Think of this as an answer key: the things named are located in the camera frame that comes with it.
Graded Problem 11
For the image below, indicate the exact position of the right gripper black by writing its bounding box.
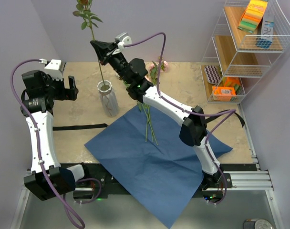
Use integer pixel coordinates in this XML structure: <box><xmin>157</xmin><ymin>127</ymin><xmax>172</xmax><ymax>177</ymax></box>
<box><xmin>91</xmin><ymin>40</ymin><xmax>132</xmax><ymax>84</ymax></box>

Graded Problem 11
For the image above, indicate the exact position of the white ceramic vase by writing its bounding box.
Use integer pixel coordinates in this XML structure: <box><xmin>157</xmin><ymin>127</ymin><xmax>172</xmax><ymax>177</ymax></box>
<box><xmin>97</xmin><ymin>80</ymin><xmax>119</xmax><ymax>117</ymax></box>

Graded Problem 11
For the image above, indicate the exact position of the pink white flower bouquet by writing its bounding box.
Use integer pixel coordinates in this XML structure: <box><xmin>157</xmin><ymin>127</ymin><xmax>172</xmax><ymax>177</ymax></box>
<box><xmin>122</xmin><ymin>56</ymin><xmax>169</xmax><ymax>146</ymax></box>

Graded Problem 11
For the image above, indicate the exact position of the blue wrapping paper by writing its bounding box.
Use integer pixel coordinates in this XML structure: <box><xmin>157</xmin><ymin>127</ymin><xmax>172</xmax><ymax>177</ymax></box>
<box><xmin>84</xmin><ymin>104</ymin><xmax>233</xmax><ymax>229</ymax></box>

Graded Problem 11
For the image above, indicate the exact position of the black ribbon gold lettering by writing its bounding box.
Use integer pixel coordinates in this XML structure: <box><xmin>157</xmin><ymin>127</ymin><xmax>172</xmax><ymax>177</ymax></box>
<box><xmin>52</xmin><ymin>112</ymin><xmax>245</xmax><ymax>131</ymax></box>

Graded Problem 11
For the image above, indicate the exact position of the white pink rose stem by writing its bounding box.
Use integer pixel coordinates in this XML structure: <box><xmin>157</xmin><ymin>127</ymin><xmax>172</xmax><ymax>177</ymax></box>
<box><xmin>72</xmin><ymin>0</ymin><xmax>103</xmax><ymax>41</ymax></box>

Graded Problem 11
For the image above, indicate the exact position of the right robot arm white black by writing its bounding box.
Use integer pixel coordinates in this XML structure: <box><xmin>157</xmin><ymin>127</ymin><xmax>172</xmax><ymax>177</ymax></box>
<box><xmin>90</xmin><ymin>41</ymin><xmax>224</xmax><ymax>189</ymax></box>

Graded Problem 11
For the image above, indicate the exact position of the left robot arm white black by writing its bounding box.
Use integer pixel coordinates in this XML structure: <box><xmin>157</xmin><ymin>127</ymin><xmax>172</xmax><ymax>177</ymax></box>
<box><xmin>21</xmin><ymin>70</ymin><xmax>91</xmax><ymax>201</ymax></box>

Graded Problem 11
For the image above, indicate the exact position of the purple wavy striped cloth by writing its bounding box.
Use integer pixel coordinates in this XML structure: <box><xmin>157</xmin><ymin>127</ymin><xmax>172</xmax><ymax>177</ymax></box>
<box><xmin>204</xmin><ymin>65</ymin><xmax>221</xmax><ymax>84</ymax></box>

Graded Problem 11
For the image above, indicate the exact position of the orange box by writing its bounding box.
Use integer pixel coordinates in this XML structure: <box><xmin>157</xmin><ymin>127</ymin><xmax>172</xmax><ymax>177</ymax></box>
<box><xmin>212</xmin><ymin>86</ymin><xmax>236</xmax><ymax>102</ymax></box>

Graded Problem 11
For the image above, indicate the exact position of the yellow green sponge pack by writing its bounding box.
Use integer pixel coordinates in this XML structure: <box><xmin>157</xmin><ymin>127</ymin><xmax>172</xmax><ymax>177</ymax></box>
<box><xmin>222</xmin><ymin>77</ymin><xmax>240</xmax><ymax>88</ymax></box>

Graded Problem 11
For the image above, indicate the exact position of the colourful sponge pack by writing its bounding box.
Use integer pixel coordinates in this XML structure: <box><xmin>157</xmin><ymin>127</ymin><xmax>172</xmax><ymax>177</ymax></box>
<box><xmin>238</xmin><ymin>0</ymin><xmax>268</xmax><ymax>33</ymax></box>

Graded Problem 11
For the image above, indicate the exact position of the white blue cube box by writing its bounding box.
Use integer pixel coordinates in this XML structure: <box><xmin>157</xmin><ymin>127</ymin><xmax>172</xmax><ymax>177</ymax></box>
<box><xmin>256</xmin><ymin>12</ymin><xmax>274</xmax><ymax>49</ymax></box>

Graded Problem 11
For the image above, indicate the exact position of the metal tin can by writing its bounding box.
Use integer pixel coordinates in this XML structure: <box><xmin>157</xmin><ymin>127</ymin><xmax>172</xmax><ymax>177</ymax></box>
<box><xmin>243</xmin><ymin>219</ymin><xmax>274</xmax><ymax>229</ymax></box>

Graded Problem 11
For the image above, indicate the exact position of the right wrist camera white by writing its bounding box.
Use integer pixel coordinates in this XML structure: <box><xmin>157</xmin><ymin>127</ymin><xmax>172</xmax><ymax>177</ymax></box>
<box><xmin>114</xmin><ymin>32</ymin><xmax>132</xmax><ymax>50</ymax></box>

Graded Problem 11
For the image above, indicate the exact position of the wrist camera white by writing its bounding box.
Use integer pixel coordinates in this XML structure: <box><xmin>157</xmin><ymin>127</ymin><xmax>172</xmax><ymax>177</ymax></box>
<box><xmin>39</xmin><ymin>59</ymin><xmax>64</xmax><ymax>81</ymax></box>
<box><xmin>114</xmin><ymin>32</ymin><xmax>132</xmax><ymax>50</ymax></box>

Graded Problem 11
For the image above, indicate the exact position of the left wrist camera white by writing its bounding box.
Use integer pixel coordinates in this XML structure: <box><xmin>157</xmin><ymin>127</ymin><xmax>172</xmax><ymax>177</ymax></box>
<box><xmin>39</xmin><ymin>59</ymin><xmax>64</xmax><ymax>81</ymax></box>

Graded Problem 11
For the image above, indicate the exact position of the white wire shelf rack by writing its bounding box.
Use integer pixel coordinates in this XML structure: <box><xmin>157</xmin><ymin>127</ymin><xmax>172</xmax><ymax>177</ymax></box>
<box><xmin>201</xmin><ymin>0</ymin><xmax>290</xmax><ymax>104</ymax></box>

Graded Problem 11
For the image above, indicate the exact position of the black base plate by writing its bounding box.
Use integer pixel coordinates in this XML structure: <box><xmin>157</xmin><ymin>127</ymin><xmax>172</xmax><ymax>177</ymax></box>
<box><xmin>73</xmin><ymin>163</ymin><xmax>257</xmax><ymax>201</ymax></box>

